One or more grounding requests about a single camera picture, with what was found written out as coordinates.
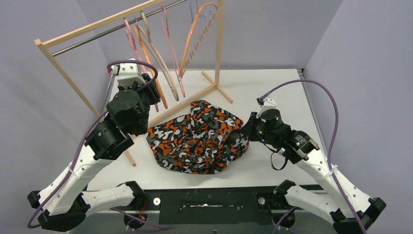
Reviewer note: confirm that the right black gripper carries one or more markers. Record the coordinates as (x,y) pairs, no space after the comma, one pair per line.
(248,130)

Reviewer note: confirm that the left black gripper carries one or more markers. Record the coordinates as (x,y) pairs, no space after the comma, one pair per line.
(152,91)

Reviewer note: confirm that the orange camouflage shorts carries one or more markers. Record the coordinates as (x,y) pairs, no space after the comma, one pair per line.
(204,141)

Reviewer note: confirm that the pink plastic hanger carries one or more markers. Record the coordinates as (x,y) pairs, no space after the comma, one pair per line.
(132,42)

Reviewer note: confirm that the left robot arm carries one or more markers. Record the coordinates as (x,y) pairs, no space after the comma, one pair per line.
(65,203)

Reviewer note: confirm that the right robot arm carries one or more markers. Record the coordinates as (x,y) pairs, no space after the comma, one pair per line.
(348,209)

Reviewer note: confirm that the beige wooden hanger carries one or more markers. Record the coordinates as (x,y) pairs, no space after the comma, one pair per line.
(146,42)

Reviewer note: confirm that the orange plastic hanger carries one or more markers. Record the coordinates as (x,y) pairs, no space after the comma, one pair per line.
(148,60)

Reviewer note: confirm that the thin pink hanger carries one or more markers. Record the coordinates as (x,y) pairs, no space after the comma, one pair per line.
(173,56)

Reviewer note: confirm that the orange notched hanger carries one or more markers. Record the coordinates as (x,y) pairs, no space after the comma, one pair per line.
(190,35)

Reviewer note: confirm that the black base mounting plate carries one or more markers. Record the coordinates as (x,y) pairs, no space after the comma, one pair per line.
(236,205)

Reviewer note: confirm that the metal rack rod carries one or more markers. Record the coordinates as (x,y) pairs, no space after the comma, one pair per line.
(114,29)

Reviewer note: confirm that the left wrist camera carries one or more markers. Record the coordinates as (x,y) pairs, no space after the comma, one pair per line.
(127,73)

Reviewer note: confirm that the wooden clothes rack frame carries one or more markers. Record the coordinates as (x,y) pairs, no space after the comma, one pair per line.
(214,82)

